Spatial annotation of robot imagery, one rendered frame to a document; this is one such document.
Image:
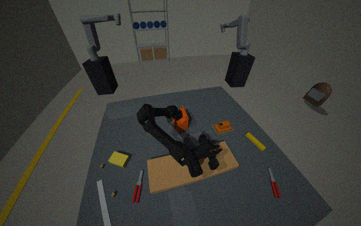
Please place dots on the yellow rectangular block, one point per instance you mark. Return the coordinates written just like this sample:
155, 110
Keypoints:
119, 159

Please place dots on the yellow flat bar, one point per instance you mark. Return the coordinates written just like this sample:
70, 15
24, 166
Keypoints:
255, 141

